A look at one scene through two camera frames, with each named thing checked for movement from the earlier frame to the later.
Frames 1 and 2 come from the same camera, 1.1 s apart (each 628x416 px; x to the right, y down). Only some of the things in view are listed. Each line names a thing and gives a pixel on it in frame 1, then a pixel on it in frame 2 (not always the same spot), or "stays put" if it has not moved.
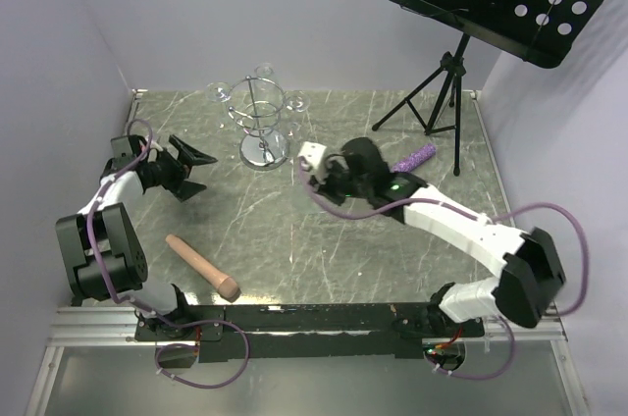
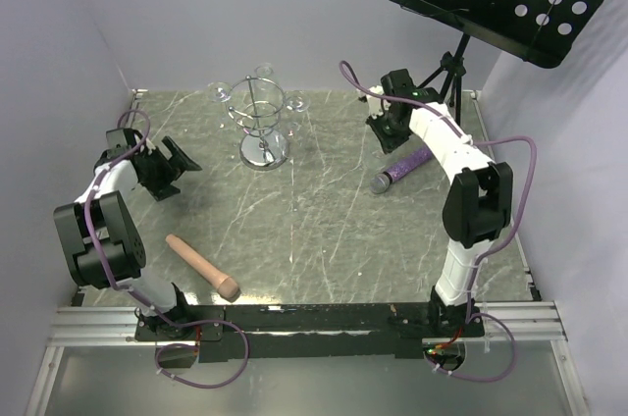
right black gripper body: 339,183 to 392,134
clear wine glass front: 293,130 stays put
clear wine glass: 218,91 stays put
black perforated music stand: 532,1 stays put
